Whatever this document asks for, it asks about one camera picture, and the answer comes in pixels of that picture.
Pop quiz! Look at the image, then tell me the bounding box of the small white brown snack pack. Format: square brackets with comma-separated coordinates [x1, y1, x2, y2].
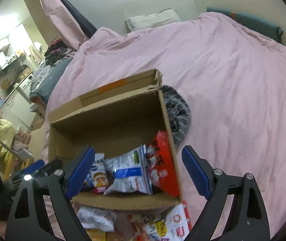
[81, 153, 109, 194]

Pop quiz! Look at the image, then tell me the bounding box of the pile of clothes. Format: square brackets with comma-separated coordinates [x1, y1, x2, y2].
[30, 39, 77, 91]

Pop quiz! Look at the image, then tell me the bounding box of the pink bed duvet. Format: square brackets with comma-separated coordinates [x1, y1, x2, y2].
[40, 0, 286, 236]

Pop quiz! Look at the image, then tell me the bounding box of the white pillow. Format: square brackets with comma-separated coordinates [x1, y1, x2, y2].
[125, 9, 182, 32]

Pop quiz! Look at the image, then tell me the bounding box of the white kitchen cabinet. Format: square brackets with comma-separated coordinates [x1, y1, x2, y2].
[0, 72, 36, 132]

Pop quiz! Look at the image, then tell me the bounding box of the white orange snack bag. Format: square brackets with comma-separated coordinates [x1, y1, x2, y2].
[128, 201, 192, 240]

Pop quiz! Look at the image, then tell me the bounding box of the brown cardboard box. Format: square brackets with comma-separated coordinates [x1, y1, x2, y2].
[42, 68, 184, 211]

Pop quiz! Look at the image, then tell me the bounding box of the dark grey striped garment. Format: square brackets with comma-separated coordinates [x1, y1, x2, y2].
[161, 85, 191, 148]

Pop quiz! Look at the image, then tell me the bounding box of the white blue snack bag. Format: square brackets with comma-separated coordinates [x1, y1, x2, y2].
[104, 144, 153, 195]

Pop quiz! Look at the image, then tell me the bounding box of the red white snack bag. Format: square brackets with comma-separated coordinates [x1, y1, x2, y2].
[146, 131, 180, 197]

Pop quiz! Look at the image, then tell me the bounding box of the teal bed headboard cushion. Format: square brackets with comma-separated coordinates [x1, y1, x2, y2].
[206, 7, 283, 43]

